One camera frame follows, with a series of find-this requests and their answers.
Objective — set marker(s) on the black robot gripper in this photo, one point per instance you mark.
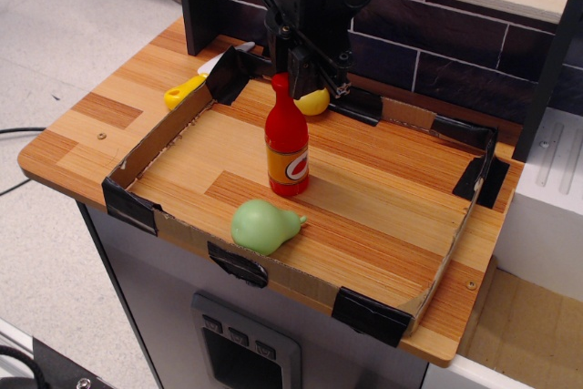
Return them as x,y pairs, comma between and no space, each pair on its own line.
319,30

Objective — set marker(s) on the red hot sauce bottle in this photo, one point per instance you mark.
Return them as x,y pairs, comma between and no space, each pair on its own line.
287,140

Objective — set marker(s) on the cardboard fence with black tape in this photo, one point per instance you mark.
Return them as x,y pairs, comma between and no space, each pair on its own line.
401,213

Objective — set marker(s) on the yellow toy potato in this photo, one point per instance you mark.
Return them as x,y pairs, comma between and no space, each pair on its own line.
313,104

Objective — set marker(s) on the green toy pear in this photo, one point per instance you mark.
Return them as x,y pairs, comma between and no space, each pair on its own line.
259,226

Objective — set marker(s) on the black equipment bottom left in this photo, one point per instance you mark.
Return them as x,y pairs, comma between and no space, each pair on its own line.
43,367

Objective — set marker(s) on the yellow handled toy knife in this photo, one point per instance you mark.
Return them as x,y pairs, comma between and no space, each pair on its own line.
174,96

